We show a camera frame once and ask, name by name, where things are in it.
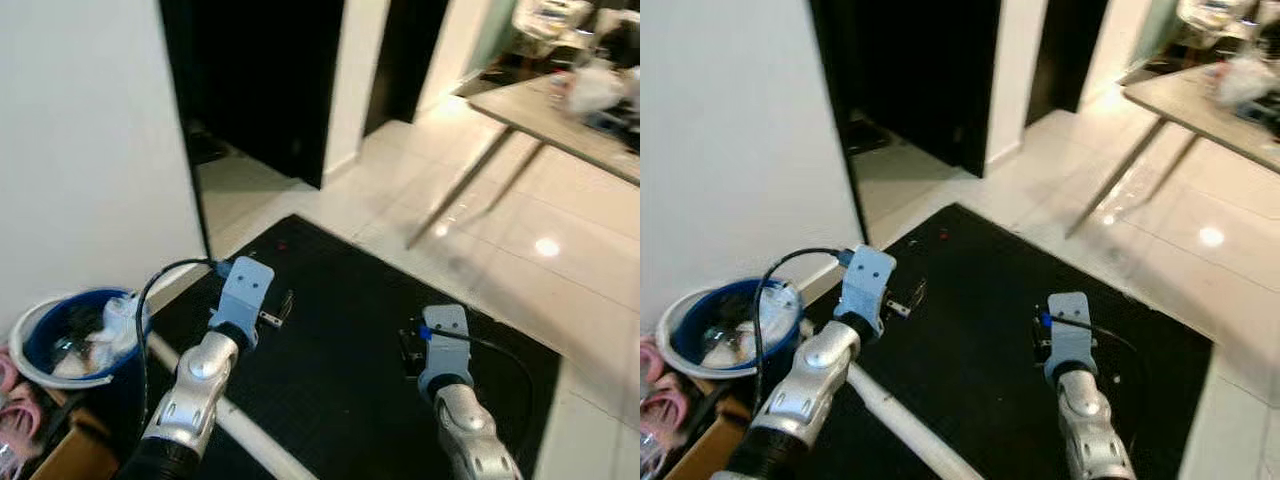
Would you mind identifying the light wooden table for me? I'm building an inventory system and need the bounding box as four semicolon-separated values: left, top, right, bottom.
404;70;641;251
1063;60;1280;241

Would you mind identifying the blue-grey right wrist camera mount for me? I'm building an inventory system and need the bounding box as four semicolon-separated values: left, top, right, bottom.
417;304;474;398
1044;291;1099;388

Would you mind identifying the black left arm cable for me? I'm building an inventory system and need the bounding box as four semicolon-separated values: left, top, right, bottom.
754;247;852;413
134;257;237;443

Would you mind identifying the blue rubbish bin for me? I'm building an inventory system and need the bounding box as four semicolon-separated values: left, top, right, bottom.
656;277;807;381
9;287;153;393

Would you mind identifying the black rubber floor mat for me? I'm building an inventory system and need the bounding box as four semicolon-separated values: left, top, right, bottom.
148;212;564;480
798;202;1217;480

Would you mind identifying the brown cardboard box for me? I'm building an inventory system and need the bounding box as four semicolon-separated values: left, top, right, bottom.
678;393;753;480
28;398;113;480

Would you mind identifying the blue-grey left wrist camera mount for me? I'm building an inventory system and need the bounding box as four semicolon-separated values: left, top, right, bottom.
837;244;898;338
209;254;277;348

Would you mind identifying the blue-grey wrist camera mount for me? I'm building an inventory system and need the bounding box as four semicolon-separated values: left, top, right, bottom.
1044;291;1099;388
417;304;474;398
837;244;898;338
209;254;277;348

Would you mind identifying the pink plastic item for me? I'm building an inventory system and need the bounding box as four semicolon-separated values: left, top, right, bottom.
640;334;693;473
0;344;47;473

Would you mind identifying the white plastic bag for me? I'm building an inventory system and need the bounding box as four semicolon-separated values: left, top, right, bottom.
1214;53;1278;108
564;58;628;115

